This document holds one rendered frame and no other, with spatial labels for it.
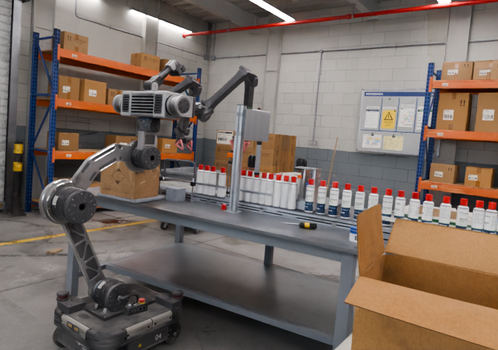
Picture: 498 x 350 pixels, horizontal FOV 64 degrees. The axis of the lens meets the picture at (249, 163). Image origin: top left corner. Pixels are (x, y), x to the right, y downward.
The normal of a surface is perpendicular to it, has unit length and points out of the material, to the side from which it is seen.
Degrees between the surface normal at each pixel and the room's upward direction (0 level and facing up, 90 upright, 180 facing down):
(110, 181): 90
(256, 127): 90
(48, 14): 90
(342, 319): 90
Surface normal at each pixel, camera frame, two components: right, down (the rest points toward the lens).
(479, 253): -0.23, -0.79
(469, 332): -0.02, -0.96
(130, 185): -0.46, 0.02
